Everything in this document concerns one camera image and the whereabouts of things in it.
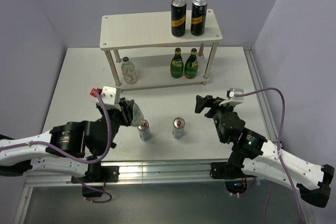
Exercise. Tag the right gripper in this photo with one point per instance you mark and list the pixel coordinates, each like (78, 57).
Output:
(201, 102)

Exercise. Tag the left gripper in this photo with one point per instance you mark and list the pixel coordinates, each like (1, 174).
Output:
(126, 113)

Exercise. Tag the clear bottle green cap front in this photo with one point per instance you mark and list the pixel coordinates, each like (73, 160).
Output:
(137, 116)

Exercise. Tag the clear bottle green cap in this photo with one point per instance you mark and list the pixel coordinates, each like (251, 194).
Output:
(137, 116)
(128, 71)

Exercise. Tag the silver can red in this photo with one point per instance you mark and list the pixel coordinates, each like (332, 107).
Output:
(144, 131)
(178, 128)

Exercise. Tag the green glass bottle back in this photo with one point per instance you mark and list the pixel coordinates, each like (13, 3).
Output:
(191, 65)

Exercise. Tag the green glass bottle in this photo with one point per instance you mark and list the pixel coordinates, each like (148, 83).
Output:
(177, 64)
(191, 65)

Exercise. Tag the green glass bottle front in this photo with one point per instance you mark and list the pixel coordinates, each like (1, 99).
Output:
(177, 64)

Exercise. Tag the clear bottle green cap back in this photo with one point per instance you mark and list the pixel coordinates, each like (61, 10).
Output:
(128, 71)

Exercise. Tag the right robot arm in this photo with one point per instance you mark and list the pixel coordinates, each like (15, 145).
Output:
(255, 155)

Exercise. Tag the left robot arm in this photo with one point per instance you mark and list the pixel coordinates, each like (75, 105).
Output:
(75, 148)

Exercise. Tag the white two-tier shelf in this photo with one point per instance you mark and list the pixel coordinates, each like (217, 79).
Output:
(147, 40)

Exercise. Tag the black can right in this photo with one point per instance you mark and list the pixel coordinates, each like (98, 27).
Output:
(198, 17)

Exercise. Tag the black can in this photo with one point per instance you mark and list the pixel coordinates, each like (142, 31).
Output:
(198, 17)
(178, 17)

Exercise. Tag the black can left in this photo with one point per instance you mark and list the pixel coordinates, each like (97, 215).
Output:
(178, 17)

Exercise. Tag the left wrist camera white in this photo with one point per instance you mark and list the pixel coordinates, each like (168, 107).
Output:
(110, 96)

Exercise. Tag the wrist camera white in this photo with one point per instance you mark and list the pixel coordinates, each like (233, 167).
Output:
(233, 95)
(110, 96)

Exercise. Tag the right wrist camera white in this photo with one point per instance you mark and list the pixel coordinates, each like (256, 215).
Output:
(233, 95)

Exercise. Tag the aluminium side rail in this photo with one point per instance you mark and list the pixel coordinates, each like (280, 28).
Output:
(269, 122)

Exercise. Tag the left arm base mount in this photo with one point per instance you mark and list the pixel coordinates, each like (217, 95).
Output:
(93, 184)

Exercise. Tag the aluminium front rail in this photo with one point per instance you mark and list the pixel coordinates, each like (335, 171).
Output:
(162, 171)

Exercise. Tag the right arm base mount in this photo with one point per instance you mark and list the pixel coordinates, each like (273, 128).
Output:
(237, 184)

